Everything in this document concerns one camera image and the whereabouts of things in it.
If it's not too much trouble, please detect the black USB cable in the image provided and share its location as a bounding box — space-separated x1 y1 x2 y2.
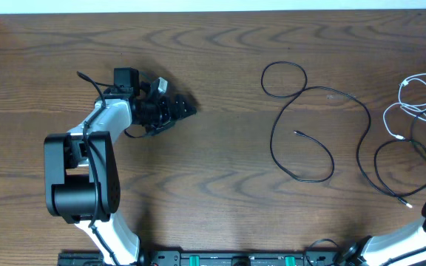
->
260 61 426 209

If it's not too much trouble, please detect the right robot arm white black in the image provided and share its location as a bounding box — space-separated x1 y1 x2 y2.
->
336 203 426 265

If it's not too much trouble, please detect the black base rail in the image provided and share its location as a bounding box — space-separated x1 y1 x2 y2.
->
56 250 353 266

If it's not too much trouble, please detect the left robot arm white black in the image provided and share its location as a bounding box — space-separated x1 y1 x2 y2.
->
44 67 197 265

